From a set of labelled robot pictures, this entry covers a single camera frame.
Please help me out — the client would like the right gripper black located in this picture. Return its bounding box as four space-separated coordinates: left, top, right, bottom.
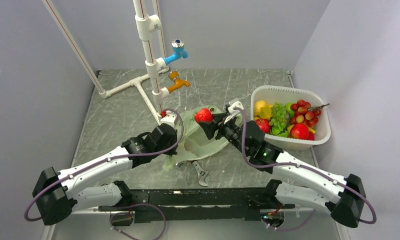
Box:
200 112 250 156

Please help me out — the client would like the pale green plastic bag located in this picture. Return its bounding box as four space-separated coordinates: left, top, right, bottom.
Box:
162 104 229 171

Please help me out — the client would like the yellow star fruit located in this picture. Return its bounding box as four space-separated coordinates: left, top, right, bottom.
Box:
258 105 273 121

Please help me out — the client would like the green fake fruit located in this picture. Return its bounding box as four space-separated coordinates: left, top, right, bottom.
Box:
270 102 289 130

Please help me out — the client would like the red grape bunch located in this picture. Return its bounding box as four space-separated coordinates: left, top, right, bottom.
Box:
289 99 329 128

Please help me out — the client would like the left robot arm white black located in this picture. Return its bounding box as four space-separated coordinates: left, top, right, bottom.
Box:
24 123 184 226

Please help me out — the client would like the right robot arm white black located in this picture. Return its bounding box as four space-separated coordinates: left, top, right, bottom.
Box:
199 113 366 228

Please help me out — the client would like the silver combination wrench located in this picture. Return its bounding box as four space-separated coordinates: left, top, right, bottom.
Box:
175 161 187 171

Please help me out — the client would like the yellow lemon upper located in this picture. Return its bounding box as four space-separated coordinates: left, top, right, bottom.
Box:
253 100 268 117

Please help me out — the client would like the orange faucet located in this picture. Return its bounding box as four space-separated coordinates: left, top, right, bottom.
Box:
167 71 190 94

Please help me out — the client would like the green striped ball fruit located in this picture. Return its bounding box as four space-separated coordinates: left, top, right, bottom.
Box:
270 126 289 138

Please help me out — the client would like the yellow banana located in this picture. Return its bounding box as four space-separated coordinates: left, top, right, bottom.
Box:
287 124 316 134

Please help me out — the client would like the light green lime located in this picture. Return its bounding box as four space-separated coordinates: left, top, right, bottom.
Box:
285 102 295 118

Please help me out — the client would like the blue faucet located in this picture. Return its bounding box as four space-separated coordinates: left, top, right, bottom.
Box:
164 38 188 66

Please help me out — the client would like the red apple in basket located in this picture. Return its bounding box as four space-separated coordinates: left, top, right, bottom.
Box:
290 123 310 140

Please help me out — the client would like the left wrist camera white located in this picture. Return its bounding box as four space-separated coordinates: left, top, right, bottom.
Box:
159 111 178 129

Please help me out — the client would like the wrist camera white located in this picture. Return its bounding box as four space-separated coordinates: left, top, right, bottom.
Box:
224 98 244 124
159 111 178 129

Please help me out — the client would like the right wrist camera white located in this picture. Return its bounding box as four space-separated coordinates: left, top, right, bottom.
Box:
224 98 244 124

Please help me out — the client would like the red handled adjustable wrench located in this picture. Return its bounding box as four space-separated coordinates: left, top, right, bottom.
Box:
191 160 209 187

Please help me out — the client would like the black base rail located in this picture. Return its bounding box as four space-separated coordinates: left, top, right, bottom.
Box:
98 187 294 223

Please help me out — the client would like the white pipe frame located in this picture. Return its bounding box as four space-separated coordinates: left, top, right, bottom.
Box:
42 0 174 125

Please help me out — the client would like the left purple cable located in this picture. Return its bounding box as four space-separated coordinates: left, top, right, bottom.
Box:
23 108 185 240

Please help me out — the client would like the purple cable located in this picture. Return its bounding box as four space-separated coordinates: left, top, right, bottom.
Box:
233 106 378 232
23 108 185 240

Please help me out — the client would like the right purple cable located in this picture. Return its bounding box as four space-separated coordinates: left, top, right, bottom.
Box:
233 106 378 232

